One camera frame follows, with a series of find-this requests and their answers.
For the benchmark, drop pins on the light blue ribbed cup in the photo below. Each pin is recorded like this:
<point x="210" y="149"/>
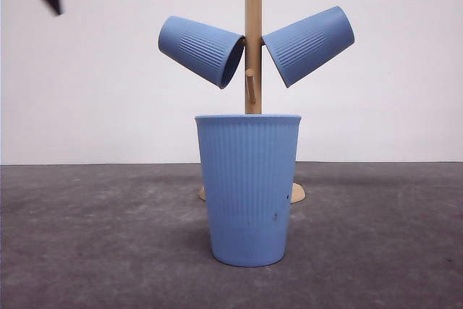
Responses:
<point x="208" y="53"/>

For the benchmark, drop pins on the wooden mug tree stand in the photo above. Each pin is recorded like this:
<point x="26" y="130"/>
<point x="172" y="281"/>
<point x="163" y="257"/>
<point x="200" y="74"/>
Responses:
<point x="253" y="44"/>

